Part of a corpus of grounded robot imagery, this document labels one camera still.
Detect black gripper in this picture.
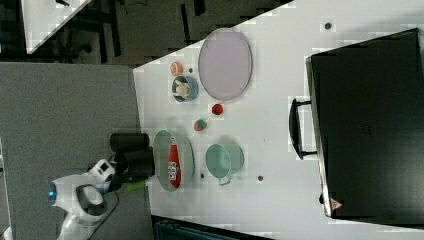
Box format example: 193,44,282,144
111,147,155,187

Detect red felt ketchup bottle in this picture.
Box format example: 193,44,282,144
167,138,181,188

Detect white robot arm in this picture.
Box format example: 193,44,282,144
48,147,155,240

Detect green oval strainer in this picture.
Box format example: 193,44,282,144
153,130,195,192

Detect small black pot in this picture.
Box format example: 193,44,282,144
110,133,150,152

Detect pink toy strawberry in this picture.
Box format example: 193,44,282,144
194,119,207,131

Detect yellow toy food pieces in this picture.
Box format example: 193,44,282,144
173,80,190,99

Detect blue bowl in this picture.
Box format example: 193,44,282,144
171,75,199,102

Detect red toy strawberry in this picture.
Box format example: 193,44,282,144
211,104,224,115

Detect toy orange slice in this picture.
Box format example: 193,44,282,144
170,62,184,76

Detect large lilac round plate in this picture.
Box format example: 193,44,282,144
198,28,252,101

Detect white side table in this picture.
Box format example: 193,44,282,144
20,0,92,54

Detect silver toaster oven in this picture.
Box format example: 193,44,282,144
305,28,424,229

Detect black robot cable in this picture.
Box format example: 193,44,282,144
87,189,120,240

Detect green cup with handle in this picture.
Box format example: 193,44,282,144
205,144,244,186

